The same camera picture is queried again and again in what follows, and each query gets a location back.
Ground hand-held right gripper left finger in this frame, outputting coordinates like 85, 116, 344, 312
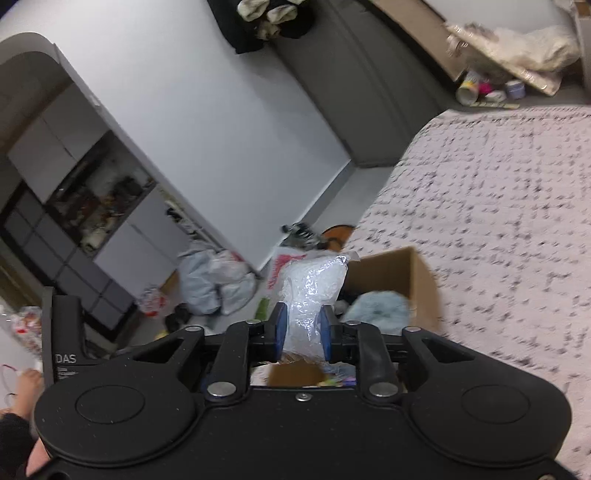
133, 302, 288, 403

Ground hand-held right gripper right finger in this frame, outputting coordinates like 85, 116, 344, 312
318, 305, 472, 401

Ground clear bag of white stuffing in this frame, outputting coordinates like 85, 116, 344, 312
276, 253, 361, 361

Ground brown cardboard box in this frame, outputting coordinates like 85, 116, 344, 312
339, 247, 444, 333

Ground person's left hand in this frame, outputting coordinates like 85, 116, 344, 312
9, 367, 44, 418

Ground red white plastic bag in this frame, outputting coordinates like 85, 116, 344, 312
136, 286, 169, 317
0, 305, 44, 356

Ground brown cardboard piece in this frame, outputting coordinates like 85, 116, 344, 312
268, 360, 324, 387

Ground light blue fluffy toy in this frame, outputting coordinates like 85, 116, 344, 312
344, 291, 411, 335

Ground small white garbage bag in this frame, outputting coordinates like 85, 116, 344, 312
219, 272, 257, 315

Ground white red-print plastic bag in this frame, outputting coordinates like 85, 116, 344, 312
267, 247, 308, 289

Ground tied white garbage bag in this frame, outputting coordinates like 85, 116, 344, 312
210, 249, 245, 284

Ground large grey-white garbage bag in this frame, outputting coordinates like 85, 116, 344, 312
178, 251, 222, 315

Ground black shoes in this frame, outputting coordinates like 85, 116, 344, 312
165, 302, 192, 330

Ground grey white sneaker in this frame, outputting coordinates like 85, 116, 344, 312
281, 222, 324, 247

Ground orange round floor mat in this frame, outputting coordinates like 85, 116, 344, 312
318, 224, 356, 252

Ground white built-in cabinet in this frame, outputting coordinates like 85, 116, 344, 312
0, 83, 204, 342

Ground white narrow rack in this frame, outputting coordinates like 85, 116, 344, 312
164, 194, 218, 250

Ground white black-patterned bed cover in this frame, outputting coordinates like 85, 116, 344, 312
346, 105, 591, 480

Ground printed paper cup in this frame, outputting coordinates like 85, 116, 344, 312
456, 71, 483, 106

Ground black-framed brown board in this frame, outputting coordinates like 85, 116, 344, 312
369, 0, 467, 84

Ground large white stuffed bag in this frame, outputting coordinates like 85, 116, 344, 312
445, 21, 580, 97

